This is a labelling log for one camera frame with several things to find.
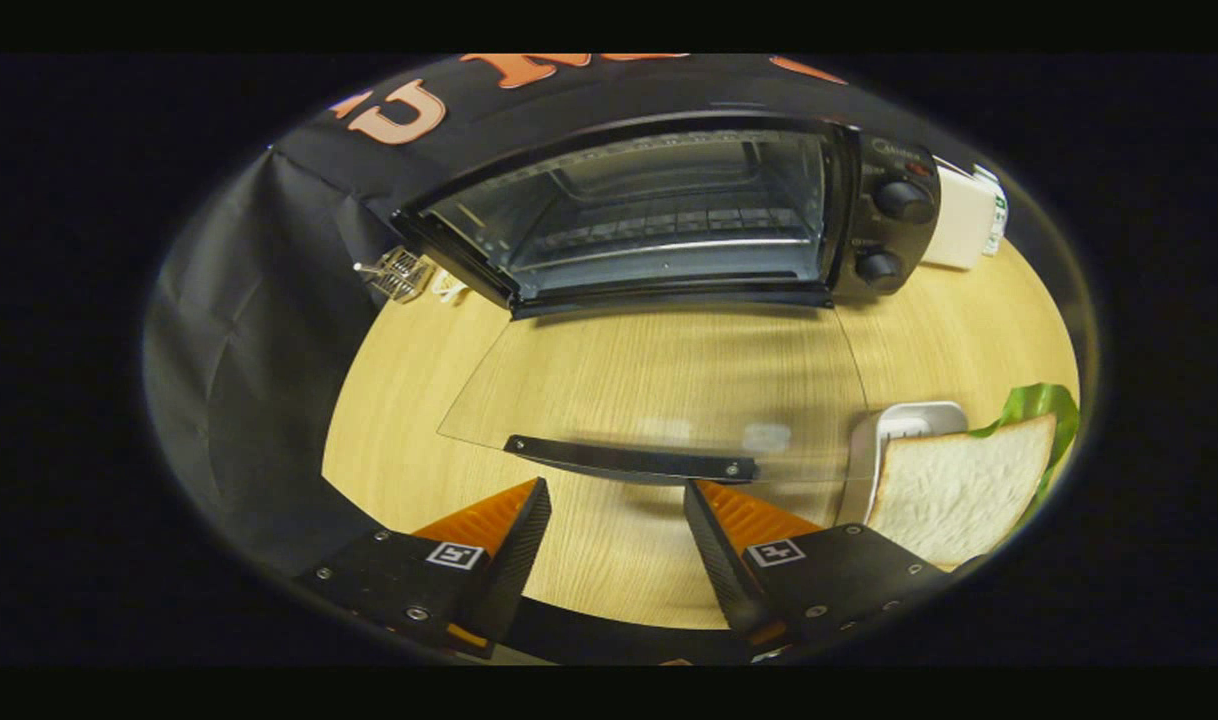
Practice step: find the sandwich with lettuce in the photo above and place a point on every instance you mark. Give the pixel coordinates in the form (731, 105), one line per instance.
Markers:
(959, 490)

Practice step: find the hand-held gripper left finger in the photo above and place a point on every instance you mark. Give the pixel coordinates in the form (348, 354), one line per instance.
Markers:
(519, 555)

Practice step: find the white slot toaster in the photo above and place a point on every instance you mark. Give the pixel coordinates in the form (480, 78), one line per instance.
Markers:
(954, 220)

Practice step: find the green labelled white bottle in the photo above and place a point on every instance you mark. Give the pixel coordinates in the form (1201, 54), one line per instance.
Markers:
(999, 215)

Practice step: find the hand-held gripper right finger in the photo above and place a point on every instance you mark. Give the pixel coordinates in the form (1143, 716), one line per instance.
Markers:
(717, 555)

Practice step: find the white ridged plate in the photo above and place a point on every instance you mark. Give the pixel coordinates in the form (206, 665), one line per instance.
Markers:
(909, 418)

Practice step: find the black toaster oven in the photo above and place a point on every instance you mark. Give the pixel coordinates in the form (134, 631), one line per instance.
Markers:
(869, 230)

